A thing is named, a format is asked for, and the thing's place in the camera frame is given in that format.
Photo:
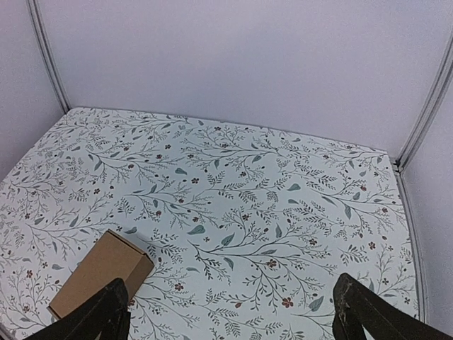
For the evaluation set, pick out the aluminium frame post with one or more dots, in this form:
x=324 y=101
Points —
x=429 y=110
x=46 y=54

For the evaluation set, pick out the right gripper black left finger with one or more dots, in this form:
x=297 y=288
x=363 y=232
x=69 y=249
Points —
x=105 y=315

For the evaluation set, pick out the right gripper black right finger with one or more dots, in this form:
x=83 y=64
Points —
x=359 y=311

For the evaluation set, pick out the right aluminium frame post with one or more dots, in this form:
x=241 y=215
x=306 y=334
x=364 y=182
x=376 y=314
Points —
x=429 y=110

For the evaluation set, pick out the brown cardboard box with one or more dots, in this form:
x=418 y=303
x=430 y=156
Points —
x=111 y=257

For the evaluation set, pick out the left aluminium frame post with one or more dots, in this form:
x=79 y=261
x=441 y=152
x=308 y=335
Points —
x=46 y=54

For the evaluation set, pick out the floral patterned table mat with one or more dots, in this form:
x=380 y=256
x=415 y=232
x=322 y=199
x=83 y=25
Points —
x=249 y=228

